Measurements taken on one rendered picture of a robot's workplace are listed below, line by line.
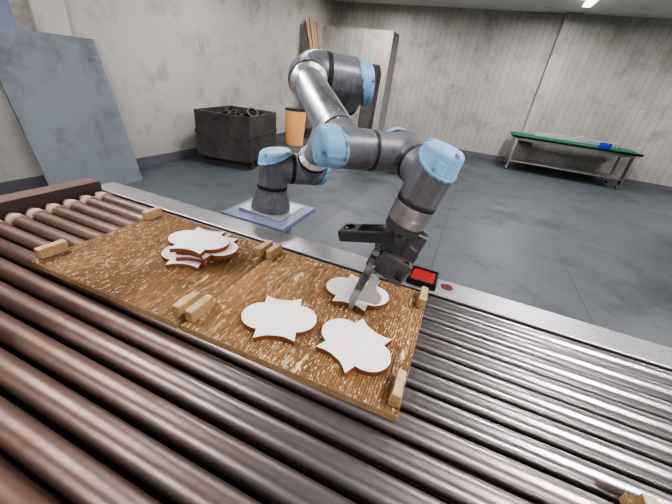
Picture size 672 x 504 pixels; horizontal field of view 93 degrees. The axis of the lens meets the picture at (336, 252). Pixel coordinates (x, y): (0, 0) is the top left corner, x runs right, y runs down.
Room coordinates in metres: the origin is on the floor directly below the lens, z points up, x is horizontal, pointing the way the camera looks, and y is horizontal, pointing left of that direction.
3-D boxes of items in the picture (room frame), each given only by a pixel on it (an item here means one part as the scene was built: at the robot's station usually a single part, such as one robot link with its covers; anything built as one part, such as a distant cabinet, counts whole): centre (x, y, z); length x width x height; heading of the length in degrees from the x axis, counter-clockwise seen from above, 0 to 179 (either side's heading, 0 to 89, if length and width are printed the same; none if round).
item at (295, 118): (7.13, 1.19, 0.36); 0.45 x 0.45 x 0.71
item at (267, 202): (1.20, 0.28, 0.93); 0.15 x 0.15 x 0.10
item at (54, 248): (0.60, 0.64, 0.95); 0.06 x 0.02 x 0.03; 161
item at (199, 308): (0.47, 0.24, 0.95); 0.06 x 0.02 x 0.03; 162
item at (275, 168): (1.20, 0.27, 1.05); 0.13 x 0.12 x 0.14; 113
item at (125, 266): (0.67, 0.42, 0.93); 0.41 x 0.35 x 0.02; 71
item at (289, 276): (0.54, 0.02, 0.93); 0.41 x 0.35 x 0.02; 72
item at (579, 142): (7.36, -4.66, 0.42); 2.35 x 0.93 x 0.85; 71
